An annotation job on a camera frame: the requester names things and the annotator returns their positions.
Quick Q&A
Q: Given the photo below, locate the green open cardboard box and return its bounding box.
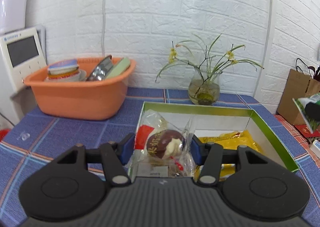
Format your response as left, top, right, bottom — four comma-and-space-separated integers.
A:
137, 102, 299, 172

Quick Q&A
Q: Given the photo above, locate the orange plastic basin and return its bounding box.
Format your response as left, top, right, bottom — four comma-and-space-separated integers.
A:
24, 59, 136, 120

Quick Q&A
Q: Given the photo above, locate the metal bowl in basin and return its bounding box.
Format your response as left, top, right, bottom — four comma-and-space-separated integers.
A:
86, 55, 113, 81

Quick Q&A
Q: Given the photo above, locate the yellow bread snack packet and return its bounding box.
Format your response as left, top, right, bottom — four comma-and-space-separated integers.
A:
199, 129, 265, 181

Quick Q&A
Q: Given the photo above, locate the dark purple plant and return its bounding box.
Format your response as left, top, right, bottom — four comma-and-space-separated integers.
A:
295, 58, 320, 81

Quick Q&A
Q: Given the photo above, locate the glass vase with orchid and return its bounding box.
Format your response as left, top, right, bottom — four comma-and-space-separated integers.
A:
155, 34, 264, 106

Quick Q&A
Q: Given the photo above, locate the green snack packet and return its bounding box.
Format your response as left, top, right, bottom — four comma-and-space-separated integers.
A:
293, 93, 320, 133

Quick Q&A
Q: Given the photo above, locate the white power strip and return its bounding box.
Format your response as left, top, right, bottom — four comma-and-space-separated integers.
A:
310, 140, 320, 159

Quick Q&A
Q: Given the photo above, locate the blue checked tablecloth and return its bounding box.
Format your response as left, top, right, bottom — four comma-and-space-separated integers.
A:
1, 88, 319, 226

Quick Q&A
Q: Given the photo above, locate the clear date pastry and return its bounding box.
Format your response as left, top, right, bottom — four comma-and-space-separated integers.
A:
127, 110, 196, 179

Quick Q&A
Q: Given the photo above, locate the white appliance with screen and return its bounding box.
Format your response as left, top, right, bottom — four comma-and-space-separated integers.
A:
1, 27, 47, 126

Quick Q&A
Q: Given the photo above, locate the red booklet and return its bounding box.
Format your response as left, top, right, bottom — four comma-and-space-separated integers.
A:
295, 125, 319, 138

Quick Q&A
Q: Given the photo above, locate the brown paper bag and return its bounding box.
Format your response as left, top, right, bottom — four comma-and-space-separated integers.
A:
277, 68, 320, 125

